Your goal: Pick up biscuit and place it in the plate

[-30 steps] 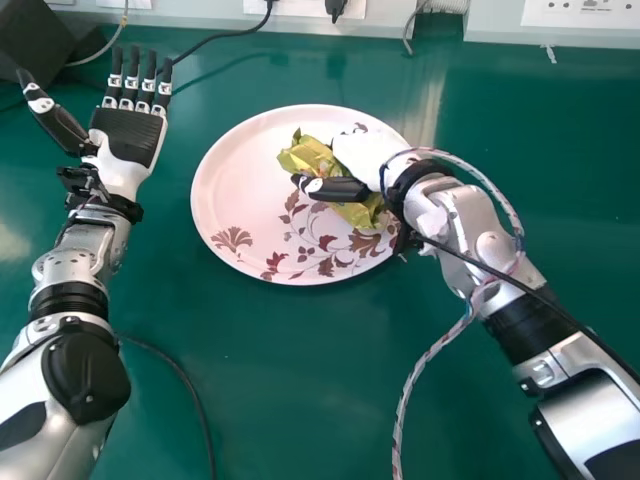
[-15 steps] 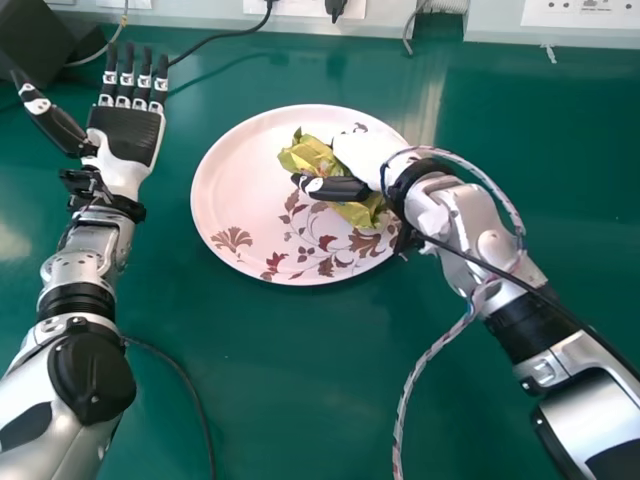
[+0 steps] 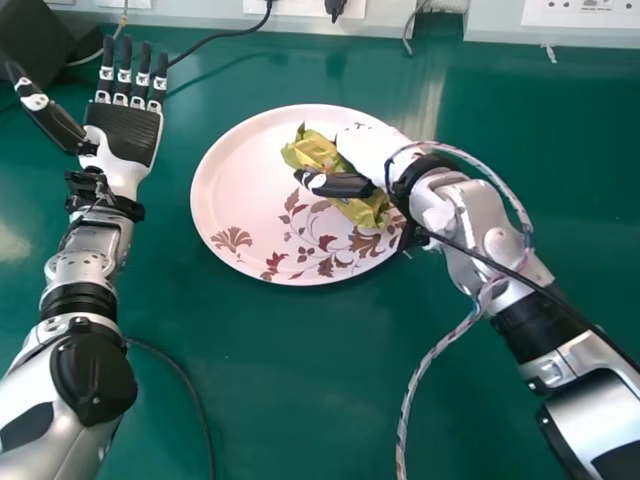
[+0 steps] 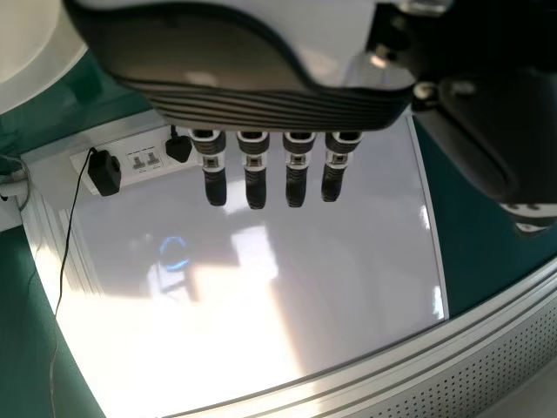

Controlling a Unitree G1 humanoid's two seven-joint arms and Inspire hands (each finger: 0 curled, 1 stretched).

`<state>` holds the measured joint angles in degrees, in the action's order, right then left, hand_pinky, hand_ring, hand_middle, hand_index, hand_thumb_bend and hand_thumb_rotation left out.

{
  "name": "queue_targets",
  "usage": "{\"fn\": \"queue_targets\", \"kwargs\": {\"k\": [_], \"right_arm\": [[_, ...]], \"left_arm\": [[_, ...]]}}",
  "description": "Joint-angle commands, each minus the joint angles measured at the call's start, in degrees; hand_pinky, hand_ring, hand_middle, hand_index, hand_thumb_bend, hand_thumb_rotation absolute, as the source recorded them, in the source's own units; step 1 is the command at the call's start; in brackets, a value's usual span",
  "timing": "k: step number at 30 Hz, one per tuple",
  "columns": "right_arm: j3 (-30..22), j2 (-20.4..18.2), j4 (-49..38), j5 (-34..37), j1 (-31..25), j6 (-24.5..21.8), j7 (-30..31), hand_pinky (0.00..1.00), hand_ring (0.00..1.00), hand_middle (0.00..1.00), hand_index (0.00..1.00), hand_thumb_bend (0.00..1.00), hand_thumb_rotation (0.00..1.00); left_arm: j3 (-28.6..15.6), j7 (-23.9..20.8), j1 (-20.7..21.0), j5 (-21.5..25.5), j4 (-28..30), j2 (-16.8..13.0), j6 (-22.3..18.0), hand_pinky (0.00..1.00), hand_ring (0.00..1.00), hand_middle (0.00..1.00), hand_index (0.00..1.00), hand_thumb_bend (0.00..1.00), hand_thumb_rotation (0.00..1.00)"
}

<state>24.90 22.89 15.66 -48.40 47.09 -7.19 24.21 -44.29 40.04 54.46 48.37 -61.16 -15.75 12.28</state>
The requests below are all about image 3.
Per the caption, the plate with brown leaf pattern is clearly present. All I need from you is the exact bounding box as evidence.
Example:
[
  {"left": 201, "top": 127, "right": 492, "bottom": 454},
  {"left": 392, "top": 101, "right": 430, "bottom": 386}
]
[{"left": 189, "top": 103, "right": 419, "bottom": 289}]

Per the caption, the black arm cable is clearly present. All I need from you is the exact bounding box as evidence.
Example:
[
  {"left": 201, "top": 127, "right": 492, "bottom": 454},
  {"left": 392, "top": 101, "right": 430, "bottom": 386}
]
[
  {"left": 412, "top": 224, "right": 640, "bottom": 364},
  {"left": 121, "top": 337, "right": 217, "bottom": 480}
]

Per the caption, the grey cable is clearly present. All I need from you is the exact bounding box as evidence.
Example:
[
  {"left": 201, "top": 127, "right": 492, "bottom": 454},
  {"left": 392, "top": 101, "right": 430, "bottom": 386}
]
[{"left": 402, "top": 0, "right": 431, "bottom": 56}]

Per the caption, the black box device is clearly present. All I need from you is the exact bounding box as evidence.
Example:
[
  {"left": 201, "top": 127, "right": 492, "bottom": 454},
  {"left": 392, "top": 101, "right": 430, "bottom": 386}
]
[{"left": 0, "top": 7, "right": 101, "bottom": 86}]

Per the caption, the white braided cable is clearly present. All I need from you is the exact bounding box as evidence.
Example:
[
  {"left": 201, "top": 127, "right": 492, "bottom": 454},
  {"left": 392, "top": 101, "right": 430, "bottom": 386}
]
[{"left": 382, "top": 141, "right": 535, "bottom": 480}]

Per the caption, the white socket strip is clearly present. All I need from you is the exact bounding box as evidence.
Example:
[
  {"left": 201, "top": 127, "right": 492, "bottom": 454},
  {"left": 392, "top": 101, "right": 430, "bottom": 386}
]
[
  {"left": 242, "top": 0, "right": 369, "bottom": 19},
  {"left": 521, "top": 0, "right": 640, "bottom": 26}
]

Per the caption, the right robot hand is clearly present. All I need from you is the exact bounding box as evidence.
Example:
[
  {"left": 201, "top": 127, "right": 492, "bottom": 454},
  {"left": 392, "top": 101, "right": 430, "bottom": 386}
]
[{"left": 293, "top": 123, "right": 461, "bottom": 221}]

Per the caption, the yellow-green biscuit packet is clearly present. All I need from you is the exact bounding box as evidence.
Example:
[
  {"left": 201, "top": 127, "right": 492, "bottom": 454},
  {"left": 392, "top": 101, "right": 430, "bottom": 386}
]
[{"left": 278, "top": 119, "right": 391, "bottom": 231}]

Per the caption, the black plug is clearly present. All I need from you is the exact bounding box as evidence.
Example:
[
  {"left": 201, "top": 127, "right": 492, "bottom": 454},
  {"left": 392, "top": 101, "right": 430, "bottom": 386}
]
[{"left": 323, "top": 0, "right": 350, "bottom": 25}]

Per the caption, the thin white cable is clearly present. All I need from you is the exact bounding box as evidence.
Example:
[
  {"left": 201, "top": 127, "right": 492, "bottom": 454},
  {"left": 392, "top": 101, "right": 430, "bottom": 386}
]
[{"left": 64, "top": 0, "right": 132, "bottom": 67}]

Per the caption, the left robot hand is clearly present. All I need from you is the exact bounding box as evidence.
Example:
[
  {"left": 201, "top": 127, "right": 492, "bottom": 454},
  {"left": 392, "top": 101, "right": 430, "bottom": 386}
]
[{"left": 3, "top": 33, "right": 171, "bottom": 224}]

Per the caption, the thick black power cable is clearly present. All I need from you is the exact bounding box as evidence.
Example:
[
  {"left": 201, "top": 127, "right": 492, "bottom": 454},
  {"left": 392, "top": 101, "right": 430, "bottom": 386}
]
[{"left": 166, "top": 0, "right": 277, "bottom": 69}]

